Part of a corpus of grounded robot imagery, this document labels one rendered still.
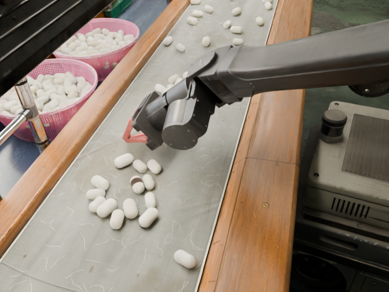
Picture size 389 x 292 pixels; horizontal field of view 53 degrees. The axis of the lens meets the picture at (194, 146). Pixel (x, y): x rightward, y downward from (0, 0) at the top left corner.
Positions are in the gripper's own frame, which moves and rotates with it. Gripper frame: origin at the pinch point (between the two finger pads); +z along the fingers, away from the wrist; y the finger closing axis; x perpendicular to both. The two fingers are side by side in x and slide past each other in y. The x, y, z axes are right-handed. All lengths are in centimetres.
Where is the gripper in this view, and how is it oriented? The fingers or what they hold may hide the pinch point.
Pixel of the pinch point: (127, 138)
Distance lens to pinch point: 77.4
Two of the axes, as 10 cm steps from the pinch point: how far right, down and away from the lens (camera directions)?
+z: -7.0, 4.0, 5.8
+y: -2.5, 6.3, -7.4
